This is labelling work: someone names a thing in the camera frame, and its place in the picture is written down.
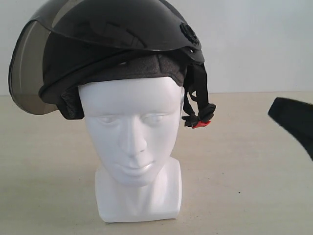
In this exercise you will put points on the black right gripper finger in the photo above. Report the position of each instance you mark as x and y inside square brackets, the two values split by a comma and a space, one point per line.
[296, 117]

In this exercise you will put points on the white mannequin head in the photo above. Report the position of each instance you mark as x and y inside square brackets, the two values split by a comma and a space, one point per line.
[133, 125]

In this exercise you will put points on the black helmet with visor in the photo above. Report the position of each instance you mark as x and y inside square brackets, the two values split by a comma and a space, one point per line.
[67, 43]

